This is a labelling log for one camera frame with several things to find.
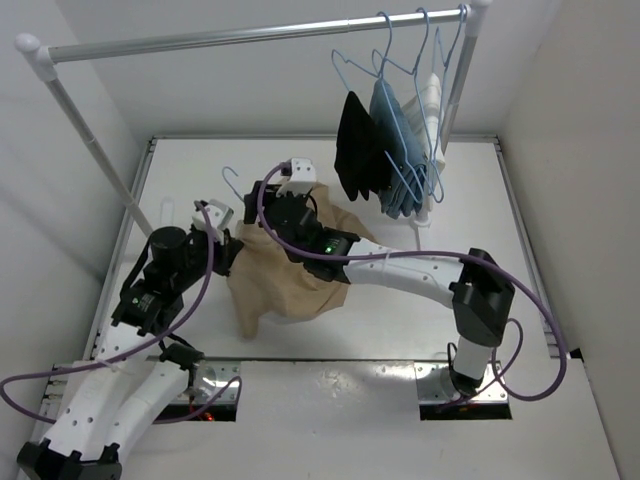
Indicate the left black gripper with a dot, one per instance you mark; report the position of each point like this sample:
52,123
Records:
226,253

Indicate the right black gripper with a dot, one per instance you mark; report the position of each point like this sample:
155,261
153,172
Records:
253,200

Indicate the beige t shirt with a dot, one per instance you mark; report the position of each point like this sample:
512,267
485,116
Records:
263,282

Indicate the light blue wire hanger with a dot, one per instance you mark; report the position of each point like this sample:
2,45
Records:
229,176

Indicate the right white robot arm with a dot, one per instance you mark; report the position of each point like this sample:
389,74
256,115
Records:
479,297

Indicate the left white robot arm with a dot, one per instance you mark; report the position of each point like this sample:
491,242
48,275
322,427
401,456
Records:
134,375

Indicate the blue hanger with white garment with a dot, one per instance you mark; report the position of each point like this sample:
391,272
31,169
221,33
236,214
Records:
440,62

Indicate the black hanging garment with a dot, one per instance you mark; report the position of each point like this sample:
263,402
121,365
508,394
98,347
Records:
360,162

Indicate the blue denim hanging garment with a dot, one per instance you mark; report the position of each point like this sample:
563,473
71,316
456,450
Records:
402,151

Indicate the white hanging garment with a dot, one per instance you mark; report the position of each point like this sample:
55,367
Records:
423,113

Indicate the white and silver clothes rack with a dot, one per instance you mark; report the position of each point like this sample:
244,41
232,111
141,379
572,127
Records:
43,60

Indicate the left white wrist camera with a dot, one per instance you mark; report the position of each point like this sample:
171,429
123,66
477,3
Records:
218,213

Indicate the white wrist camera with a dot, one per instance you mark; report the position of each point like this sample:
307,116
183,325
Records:
299,177
218,213

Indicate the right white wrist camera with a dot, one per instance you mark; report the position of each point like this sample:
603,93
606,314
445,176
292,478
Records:
299,177

